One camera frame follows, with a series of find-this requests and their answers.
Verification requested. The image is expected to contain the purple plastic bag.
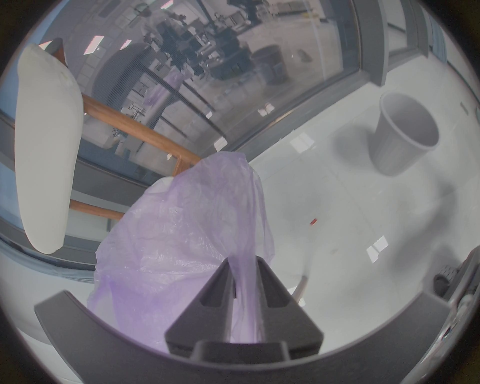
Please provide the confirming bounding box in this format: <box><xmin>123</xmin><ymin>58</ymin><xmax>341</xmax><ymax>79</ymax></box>
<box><xmin>87</xmin><ymin>151</ymin><xmax>275</xmax><ymax>351</ymax></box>

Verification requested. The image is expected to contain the wooden chair with white cushions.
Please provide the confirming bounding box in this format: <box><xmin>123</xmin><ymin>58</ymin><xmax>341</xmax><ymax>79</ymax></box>
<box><xmin>14</xmin><ymin>37</ymin><xmax>203</xmax><ymax>254</ymax></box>

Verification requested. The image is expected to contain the white trash bin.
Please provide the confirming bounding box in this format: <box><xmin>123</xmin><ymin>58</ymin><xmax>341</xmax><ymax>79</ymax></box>
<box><xmin>367</xmin><ymin>92</ymin><xmax>440</xmax><ymax>177</ymax></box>

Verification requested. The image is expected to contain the window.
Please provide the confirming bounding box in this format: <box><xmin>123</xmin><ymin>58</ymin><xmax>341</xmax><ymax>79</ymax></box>
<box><xmin>0</xmin><ymin>0</ymin><xmax>432</xmax><ymax>272</ymax></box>

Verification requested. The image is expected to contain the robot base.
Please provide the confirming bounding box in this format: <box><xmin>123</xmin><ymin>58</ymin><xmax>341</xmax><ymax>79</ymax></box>
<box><xmin>433</xmin><ymin>245</ymin><xmax>480</xmax><ymax>361</ymax></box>

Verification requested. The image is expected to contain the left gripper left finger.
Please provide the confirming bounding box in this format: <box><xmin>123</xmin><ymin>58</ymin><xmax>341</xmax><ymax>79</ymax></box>
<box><xmin>165</xmin><ymin>259</ymin><xmax>237</xmax><ymax>356</ymax></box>

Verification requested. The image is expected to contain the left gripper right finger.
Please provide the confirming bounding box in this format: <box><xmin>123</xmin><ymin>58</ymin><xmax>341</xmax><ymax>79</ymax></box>
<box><xmin>256</xmin><ymin>256</ymin><xmax>324</xmax><ymax>357</ymax></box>

